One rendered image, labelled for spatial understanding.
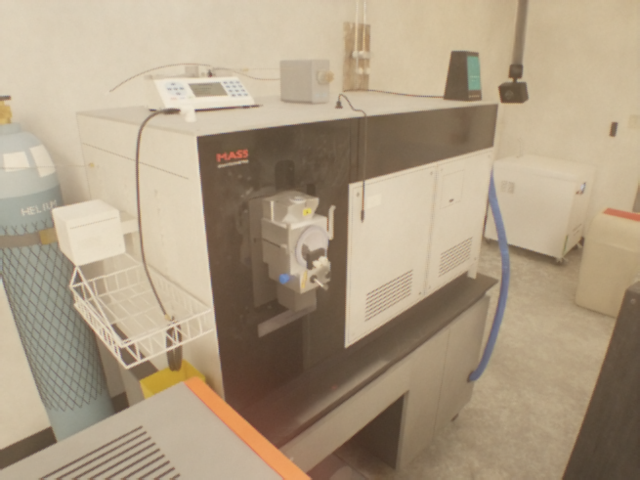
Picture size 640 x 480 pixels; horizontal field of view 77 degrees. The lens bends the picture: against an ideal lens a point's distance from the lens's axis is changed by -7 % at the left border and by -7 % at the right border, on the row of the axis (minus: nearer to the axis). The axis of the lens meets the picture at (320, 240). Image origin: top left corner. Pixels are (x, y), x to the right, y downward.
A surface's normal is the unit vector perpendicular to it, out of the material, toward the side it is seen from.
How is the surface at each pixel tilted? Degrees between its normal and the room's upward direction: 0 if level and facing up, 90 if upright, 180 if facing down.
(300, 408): 0
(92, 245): 90
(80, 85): 90
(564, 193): 90
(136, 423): 0
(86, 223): 90
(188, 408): 0
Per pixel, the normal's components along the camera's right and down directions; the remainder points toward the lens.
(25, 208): 0.59, 0.30
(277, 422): 0.00, -0.93
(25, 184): 0.73, 0.18
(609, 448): -0.84, 0.20
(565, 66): -0.71, 0.26
